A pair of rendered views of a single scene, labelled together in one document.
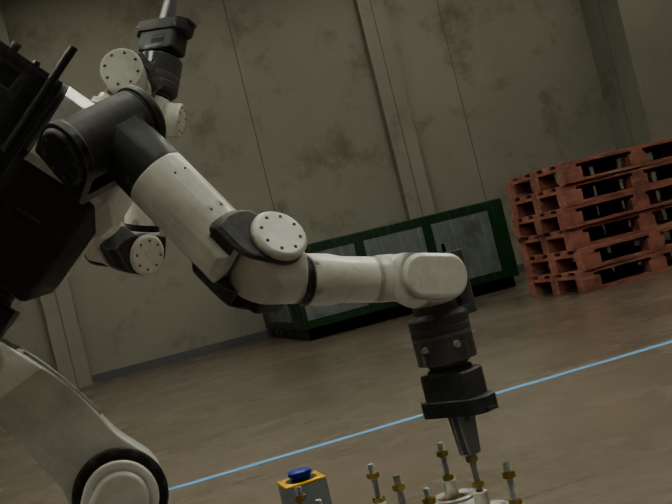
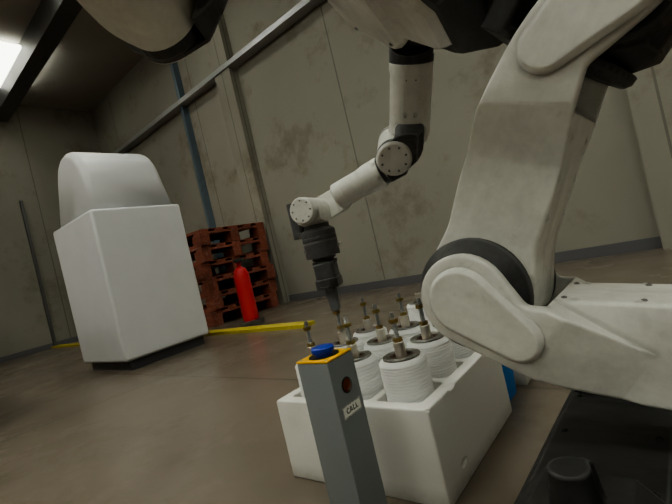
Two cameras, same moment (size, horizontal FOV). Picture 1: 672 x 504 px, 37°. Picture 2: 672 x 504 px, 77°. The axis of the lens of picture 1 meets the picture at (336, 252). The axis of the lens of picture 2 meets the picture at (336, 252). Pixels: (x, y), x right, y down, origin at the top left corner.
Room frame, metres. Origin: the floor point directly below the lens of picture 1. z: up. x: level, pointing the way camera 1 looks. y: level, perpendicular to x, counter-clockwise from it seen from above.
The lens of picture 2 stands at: (2.06, 0.78, 0.49)
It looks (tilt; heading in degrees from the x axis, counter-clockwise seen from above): 0 degrees down; 235
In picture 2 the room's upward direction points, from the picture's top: 13 degrees counter-clockwise
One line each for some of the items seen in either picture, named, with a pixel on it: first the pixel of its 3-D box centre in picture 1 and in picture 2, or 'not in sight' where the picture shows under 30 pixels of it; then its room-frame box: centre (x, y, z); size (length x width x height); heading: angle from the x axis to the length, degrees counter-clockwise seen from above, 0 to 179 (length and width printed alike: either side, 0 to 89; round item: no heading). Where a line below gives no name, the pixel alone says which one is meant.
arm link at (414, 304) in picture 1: (435, 294); (309, 221); (1.48, -0.13, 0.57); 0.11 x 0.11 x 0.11; 31
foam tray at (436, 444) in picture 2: not in sight; (398, 406); (1.44, -0.01, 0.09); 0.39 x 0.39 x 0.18; 17
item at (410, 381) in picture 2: not in sight; (411, 400); (1.52, 0.14, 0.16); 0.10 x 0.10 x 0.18
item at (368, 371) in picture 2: not in sight; (364, 398); (1.55, 0.03, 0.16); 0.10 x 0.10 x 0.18
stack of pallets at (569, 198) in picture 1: (613, 215); not in sight; (7.61, -2.10, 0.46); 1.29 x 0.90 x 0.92; 107
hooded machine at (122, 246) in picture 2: not in sight; (125, 256); (1.47, -2.89, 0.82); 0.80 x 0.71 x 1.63; 103
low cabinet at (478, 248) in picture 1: (376, 272); not in sight; (9.91, -0.34, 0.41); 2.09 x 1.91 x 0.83; 105
